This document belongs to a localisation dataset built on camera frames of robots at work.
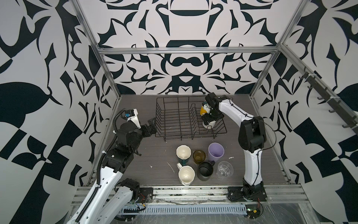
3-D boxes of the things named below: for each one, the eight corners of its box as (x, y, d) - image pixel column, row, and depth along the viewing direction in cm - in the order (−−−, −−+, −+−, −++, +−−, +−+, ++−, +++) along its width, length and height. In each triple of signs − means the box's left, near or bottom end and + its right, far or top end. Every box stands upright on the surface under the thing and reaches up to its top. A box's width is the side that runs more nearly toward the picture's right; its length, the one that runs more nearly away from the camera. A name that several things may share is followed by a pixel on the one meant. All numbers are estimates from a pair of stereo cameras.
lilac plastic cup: (206, 163, 86) (210, 156, 77) (205, 150, 91) (208, 142, 82) (220, 163, 86) (225, 156, 77) (218, 150, 91) (222, 142, 82)
